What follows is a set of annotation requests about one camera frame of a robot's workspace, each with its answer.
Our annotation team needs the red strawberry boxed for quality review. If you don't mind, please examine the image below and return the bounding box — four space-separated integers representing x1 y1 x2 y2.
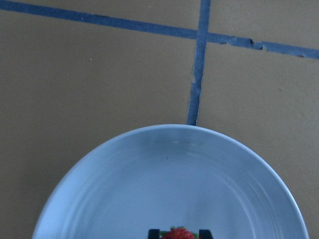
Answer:
159 227 199 239

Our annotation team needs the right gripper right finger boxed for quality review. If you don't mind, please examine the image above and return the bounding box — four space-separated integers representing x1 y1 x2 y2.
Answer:
199 229 214 239

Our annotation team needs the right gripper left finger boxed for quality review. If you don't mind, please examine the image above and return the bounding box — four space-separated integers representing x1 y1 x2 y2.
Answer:
148 229 160 239

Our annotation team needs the blue plate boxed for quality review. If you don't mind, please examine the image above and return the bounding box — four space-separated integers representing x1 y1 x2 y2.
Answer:
33 124 309 239

